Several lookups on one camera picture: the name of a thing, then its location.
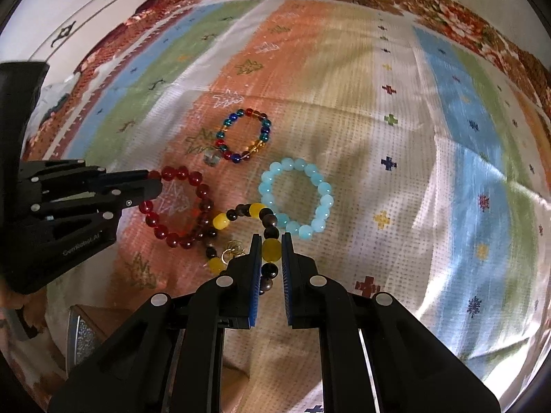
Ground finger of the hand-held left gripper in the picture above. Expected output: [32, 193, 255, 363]
[18, 159, 151, 194]
[30, 178, 163, 230]

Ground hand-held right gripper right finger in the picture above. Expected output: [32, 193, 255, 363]
[281, 232, 502, 413]

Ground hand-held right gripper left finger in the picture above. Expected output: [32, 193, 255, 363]
[47, 233, 263, 413]

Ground yellow and brown bead bracelet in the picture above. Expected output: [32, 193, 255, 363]
[204, 202, 285, 297]

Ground red bead bracelet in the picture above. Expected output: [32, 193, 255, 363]
[138, 166, 220, 250]

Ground light blue bead bracelet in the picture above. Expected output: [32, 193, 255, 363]
[258, 158, 334, 234]

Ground multicolour glass bead bracelet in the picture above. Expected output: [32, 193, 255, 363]
[202, 107, 273, 166]

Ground striped printed bed cover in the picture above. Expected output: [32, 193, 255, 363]
[26, 0, 547, 413]

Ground white headboard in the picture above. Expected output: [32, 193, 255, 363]
[26, 0, 166, 63]

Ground red floral blanket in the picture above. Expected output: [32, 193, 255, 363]
[21, 0, 551, 164]

